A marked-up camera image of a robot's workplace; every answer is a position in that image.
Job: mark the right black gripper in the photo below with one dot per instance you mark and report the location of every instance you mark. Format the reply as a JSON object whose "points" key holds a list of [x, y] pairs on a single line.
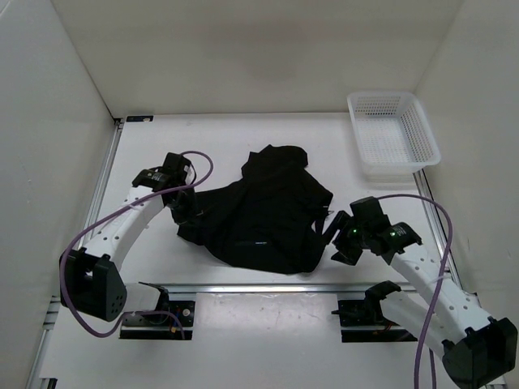
{"points": [[345, 254]]}

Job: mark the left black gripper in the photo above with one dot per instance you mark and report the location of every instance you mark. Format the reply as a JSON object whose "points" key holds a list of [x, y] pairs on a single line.
{"points": [[190, 217]]}

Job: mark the black shorts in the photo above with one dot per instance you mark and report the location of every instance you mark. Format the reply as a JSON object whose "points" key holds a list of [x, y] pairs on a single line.
{"points": [[271, 220]]}

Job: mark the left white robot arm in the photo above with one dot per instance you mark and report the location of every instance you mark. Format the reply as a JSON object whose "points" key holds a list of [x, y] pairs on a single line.
{"points": [[90, 281]]}

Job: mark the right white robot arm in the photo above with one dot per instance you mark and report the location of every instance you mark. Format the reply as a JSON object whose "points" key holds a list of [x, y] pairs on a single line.
{"points": [[475, 348]]}

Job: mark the white plastic basket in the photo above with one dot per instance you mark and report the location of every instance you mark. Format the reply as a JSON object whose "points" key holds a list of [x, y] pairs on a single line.
{"points": [[392, 132]]}

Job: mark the aluminium frame rail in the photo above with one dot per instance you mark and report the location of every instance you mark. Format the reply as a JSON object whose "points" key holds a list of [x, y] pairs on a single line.
{"points": [[265, 288]]}

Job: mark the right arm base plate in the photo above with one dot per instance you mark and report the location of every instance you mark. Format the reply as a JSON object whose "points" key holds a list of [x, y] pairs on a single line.
{"points": [[359, 325]]}

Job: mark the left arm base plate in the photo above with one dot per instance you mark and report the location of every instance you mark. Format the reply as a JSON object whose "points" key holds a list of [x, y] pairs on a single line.
{"points": [[162, 326]]}

